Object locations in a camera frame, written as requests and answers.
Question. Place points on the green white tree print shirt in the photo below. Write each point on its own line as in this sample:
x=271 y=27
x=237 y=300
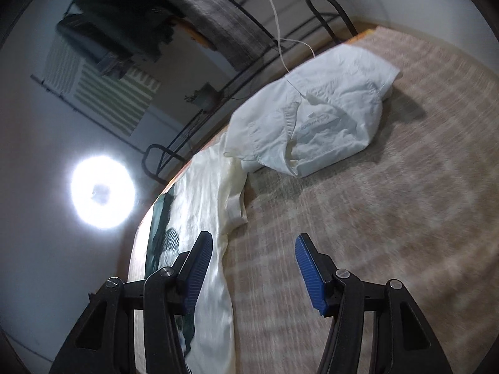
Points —
x=189 y=236

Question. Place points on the green striped wall hanging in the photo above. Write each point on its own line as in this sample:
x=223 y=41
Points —
x=122 y=103

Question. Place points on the crumpled white garment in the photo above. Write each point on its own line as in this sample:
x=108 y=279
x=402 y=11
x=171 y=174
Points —
x=324 y=111

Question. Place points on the hanging dark green shirt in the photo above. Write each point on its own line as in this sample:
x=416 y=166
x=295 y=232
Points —
x=124 y=28

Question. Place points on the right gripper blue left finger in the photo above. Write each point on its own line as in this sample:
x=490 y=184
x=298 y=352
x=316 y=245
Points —
x=102 y=339

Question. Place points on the small potted plant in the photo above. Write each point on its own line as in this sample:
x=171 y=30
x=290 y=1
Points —
x=206 y=98

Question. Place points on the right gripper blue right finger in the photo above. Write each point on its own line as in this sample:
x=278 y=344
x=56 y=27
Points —
x=403 y=340

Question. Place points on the bright ring light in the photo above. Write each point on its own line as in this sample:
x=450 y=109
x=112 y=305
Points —
x=102 y=192

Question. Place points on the hanging blue denim jacket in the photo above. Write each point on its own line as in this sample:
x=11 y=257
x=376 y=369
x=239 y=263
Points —
x=113 y=66

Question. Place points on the beige plaid bed cover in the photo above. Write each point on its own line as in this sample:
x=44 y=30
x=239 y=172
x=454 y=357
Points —
x=419 y=205

